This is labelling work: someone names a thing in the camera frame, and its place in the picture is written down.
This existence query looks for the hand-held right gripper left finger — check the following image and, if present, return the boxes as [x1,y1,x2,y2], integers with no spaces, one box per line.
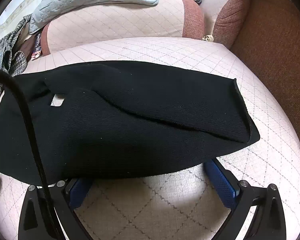
[17,178,93,240]

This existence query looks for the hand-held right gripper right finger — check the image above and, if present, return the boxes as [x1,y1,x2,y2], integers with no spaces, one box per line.
[205,158,287,240]

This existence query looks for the black pants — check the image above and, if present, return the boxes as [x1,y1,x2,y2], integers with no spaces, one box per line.
[0,60,260,184]

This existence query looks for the brown sofa with pink cover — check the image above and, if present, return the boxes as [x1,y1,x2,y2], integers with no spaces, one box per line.
[0,0,300,240]

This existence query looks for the colourful small packet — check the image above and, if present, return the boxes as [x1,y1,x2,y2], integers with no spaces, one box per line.
[31,34,43,60]

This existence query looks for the houndstooth jacket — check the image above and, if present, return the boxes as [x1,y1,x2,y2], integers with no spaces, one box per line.
[0,14,33,105]

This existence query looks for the narrow pink red back cushion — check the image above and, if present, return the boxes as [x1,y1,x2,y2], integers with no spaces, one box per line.
[201,0,252,49]

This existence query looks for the wide pink red back cushion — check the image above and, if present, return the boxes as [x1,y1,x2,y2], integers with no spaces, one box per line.
[41,0,205,55]

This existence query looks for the black cable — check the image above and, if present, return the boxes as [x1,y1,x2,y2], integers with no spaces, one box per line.
[0,66,63,240]

